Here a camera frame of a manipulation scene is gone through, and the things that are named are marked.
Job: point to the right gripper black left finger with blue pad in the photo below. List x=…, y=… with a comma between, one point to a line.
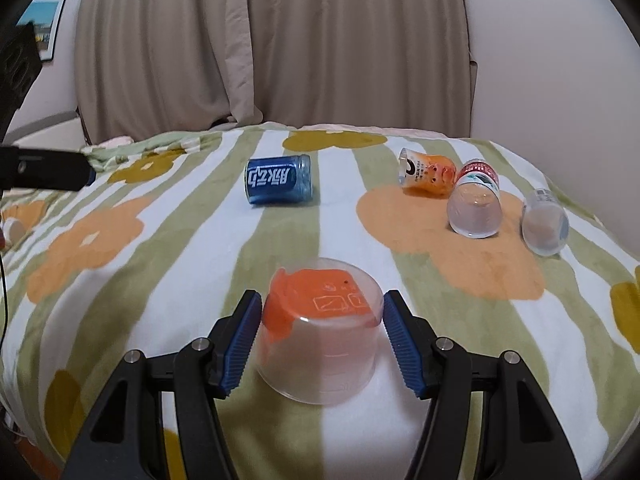
x=123, y=436

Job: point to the clear cup with orange label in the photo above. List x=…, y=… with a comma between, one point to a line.
x=318, y=338

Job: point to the clear cup blue label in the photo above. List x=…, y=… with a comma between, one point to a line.
x=544, y=223

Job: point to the small white cup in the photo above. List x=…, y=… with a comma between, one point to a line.
x=13, y=231

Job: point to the blue labelled plastic cup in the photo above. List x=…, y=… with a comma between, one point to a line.
x=279, y=180

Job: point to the green striped floral blanket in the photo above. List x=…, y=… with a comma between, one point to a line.
x=174, y=230

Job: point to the beige curtain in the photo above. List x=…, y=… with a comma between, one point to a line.
x=143, y=67

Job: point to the framed picture on wall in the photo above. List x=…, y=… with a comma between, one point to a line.
x=45, y=15

